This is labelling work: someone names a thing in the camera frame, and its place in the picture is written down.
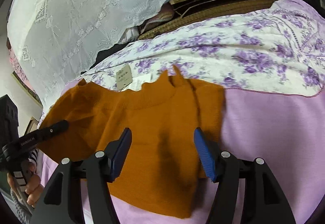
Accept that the orange knit child cardigan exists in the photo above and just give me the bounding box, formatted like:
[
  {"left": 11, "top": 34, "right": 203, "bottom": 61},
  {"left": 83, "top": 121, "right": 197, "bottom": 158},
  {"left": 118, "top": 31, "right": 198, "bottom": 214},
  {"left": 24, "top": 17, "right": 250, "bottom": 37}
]
[{"left": 39, "top": 71, "right": 225, "bottom": 219}]

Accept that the person left hand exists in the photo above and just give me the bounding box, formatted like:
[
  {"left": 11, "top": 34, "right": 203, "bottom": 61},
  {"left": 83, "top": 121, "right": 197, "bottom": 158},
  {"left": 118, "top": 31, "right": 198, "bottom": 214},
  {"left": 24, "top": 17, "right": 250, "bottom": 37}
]
[{"left": 7, "top": 161, "right": 43, "bottom": 208}]

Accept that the black white striped folded garment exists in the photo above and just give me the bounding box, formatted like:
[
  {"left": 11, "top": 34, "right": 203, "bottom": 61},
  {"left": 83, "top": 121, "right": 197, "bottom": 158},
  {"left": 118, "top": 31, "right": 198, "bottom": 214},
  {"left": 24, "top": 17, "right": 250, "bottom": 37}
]
[{"left": 29, "top": 149, "right": 39, "bottom": 167}]

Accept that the pink floral hanging cloth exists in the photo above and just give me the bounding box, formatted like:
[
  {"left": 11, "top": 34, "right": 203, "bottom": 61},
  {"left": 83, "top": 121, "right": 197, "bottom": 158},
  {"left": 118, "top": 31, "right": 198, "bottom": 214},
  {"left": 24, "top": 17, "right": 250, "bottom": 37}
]
[{"left": 9, "top": 49, "right": 35, "bottom": 91}]

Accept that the lilac bed sheet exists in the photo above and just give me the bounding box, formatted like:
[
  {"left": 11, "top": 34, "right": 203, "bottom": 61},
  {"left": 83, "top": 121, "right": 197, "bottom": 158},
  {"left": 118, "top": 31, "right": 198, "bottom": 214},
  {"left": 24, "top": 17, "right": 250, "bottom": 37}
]
[{"left": 37, "top": 81, "right": 325, "bottom": 224}]

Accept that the beige paper price tag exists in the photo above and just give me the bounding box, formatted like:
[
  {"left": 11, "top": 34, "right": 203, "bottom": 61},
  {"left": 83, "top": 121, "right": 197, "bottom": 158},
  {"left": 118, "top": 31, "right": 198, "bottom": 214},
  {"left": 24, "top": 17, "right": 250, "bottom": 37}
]
[{"left": 116, "top": 64, "right": 133, "bottom": 91}]

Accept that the white lace mosquito net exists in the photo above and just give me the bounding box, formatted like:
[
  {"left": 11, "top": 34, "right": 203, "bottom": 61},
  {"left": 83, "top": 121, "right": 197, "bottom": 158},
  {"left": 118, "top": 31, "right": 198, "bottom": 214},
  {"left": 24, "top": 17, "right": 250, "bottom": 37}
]
[{"left": 7, "top": 0, "right": 168, "bottom": 108}]

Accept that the pink striped cloth bundle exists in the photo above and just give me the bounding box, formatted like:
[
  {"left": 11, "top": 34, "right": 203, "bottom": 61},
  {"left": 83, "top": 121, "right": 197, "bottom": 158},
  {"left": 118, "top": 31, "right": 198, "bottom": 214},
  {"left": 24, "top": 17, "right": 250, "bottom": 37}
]
[{"left": 118, "top": 2, "right": 175, "bottom": 44}]

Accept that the purple floral white quilt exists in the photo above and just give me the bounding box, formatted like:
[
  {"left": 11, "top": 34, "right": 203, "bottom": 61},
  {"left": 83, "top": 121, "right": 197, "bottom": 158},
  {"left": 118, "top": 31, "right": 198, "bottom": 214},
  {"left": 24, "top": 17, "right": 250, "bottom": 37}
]
[{"left": 37, "top": 0, "right": 325, "bottom": 128}]

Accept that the woven brown mat stack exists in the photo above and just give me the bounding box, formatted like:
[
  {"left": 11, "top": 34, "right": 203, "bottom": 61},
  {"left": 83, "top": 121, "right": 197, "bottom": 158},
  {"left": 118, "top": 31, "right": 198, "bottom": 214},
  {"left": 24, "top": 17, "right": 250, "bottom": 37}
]
[{"left": 139, "top": 0, "right": 277, "bottom": 40}]

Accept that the wooden picture frame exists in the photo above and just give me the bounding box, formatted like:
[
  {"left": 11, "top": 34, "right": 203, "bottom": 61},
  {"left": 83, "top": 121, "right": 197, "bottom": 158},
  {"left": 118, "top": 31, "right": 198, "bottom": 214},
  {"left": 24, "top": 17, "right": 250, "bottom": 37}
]
[{"left": 24, "top": 117, "right": 39, "bottom": 135}]

